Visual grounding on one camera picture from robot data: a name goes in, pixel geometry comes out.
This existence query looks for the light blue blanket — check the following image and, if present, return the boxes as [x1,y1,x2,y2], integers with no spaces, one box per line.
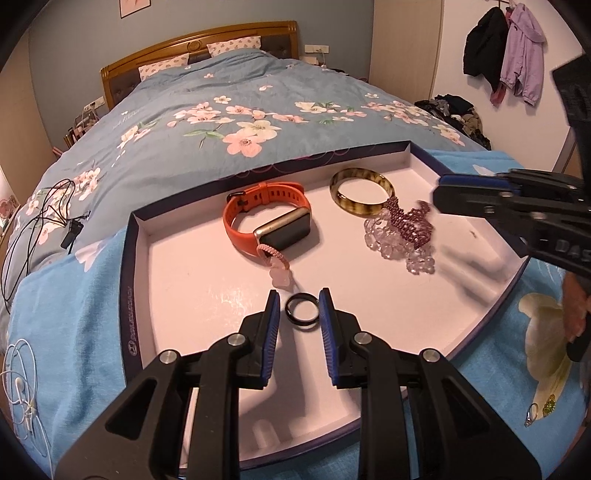
[8,147,591,480]

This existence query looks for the beige wardrobe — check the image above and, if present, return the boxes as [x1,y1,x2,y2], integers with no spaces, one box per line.
[369,0,447,105]

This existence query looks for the pink cord bracelet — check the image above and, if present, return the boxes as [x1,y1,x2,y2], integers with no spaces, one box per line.
[257,244,294,289]

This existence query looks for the purple jacket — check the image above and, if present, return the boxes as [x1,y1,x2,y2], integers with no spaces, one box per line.
[501,3,545,108]

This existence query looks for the cluttered bedside table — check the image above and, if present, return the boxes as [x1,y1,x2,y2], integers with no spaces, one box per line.
[64,103,103,149]

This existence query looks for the wooden headboard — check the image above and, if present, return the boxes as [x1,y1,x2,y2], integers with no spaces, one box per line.
[100,20,301,110]

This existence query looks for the white earphones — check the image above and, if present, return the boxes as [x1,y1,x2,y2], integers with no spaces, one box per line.
[0,339,55,456]

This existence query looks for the blue floral duvet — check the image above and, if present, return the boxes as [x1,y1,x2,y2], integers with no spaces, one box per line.
[0,46,491,282]

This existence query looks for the door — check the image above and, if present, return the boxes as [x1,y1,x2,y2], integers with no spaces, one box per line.
[556,124,583,174]

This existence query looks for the person's right hand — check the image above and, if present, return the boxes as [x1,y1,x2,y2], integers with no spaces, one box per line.
[562,272,591,340]

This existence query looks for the black jacket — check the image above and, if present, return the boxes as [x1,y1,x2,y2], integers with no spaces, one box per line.
[462,6,509,93]

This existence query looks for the amber bangle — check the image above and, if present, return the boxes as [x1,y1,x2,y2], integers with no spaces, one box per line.
[329,167,396,218]

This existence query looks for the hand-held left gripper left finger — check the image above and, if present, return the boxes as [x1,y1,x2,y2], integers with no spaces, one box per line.
[55,289,281,480]

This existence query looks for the green ornament hair tie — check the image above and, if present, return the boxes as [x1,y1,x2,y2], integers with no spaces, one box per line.
[523,394,560,428]

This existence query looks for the black ring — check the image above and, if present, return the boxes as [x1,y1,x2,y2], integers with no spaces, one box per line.
[284,295,321,329]

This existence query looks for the purple bead bracelet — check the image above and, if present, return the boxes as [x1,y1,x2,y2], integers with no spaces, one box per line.
[380,196,435,250]

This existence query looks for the dark blue shallow box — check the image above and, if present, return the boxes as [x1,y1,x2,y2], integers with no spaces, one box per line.
[122,139,533,468]

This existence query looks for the black cable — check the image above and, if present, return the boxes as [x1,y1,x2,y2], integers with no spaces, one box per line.
[0,178,92,308]

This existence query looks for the clear bead bracelet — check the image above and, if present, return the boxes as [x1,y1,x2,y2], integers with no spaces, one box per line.
[363,210,437,277]

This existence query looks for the pile of dark clothes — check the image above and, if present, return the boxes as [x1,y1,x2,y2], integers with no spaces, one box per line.
[414,94,491,151]

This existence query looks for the orange smartwatch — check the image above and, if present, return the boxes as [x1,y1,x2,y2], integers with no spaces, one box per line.
[222,181,311,256]

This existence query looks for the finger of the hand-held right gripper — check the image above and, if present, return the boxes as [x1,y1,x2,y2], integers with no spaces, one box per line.
[551,54,591,138]
[433,174,528,219]

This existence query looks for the heart print pillow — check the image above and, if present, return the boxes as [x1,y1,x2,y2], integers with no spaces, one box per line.
[206,35,263,59]
[138,52,190,82]

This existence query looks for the pink framed flower picture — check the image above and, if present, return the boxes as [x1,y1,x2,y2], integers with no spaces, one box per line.
[119,0,153,20]

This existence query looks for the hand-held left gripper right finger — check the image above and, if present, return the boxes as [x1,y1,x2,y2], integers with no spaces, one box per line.
[318,288,541,480]

